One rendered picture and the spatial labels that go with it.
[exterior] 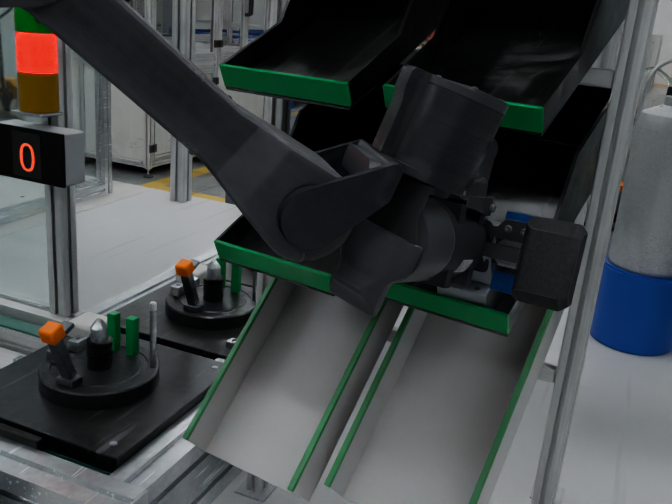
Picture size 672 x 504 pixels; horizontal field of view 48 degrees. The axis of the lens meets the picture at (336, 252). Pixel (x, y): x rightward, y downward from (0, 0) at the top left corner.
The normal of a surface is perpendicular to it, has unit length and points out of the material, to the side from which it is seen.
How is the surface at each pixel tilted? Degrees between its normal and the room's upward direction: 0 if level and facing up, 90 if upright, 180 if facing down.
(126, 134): 90
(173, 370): 0
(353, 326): 45
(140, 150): 90
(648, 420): 0
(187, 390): 0
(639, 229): 90
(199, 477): 90
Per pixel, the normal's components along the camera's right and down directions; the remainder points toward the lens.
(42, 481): 0.08, -0.94
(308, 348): -0.32, -0.51
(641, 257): -0.52, 0.23
